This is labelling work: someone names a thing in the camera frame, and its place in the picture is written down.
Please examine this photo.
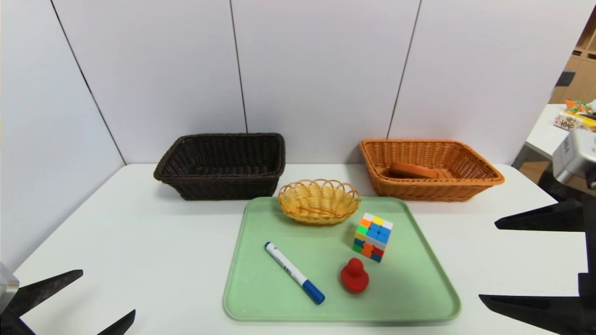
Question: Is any light wooden shelf unit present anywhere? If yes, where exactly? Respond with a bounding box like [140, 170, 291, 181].
[549, 9, 596, 105]

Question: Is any colourful puzzle cube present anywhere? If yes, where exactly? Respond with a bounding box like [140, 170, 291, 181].
[352, 213, 393, 263]

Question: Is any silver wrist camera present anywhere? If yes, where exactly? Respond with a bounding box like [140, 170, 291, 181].
[552, 128, 596, 185]
[0, 263, 19, 313]

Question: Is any colourful snack bag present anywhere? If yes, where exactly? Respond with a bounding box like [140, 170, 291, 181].
[566, 99, 596, 117]

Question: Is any small yellow oval wicker basket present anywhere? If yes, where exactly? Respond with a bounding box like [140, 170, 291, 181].
[278, 179, 361, 226]

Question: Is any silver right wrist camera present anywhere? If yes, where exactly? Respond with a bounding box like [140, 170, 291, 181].
[552, 128, 596, 185]

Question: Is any red rubber duck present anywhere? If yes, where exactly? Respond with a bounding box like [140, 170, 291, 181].
[340, 258, 370, 294]

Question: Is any orange-brown bread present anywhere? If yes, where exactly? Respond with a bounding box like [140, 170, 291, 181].
[388, 162, 440, 180]

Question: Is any blue and white marker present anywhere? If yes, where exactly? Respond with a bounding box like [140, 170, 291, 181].
[264, 241, 326, 306]

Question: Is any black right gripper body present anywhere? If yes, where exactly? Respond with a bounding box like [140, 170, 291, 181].
[582, 193, 596, 335]

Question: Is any dark brown wicker basket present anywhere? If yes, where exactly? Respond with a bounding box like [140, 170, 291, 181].
[153, 133, 286, 201]

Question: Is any yellow printed snack box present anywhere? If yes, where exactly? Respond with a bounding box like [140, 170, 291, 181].
[554, 112, 596, 133]

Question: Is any white side table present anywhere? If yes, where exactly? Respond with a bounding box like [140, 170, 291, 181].
[512, 103, 596, 169]

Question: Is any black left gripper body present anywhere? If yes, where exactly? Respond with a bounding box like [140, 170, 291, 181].
[0, 306, 37, 335]

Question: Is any light green plastic tray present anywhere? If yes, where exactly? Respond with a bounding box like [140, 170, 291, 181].
[223, 196, 462, 323]

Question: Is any orange rectangular wicker basket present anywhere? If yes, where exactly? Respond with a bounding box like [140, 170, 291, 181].
[359, 139, 505, 202]

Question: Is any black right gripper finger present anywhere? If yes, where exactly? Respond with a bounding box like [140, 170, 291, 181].
[494, 198, 586, 232]
[478, 272, 596, 335]

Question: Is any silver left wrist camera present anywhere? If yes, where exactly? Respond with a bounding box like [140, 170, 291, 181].
[0, 263, 19, 313]

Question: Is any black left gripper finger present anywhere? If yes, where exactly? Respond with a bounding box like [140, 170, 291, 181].
[6, 269, 84, 318]
[97, 309, 136, 335]

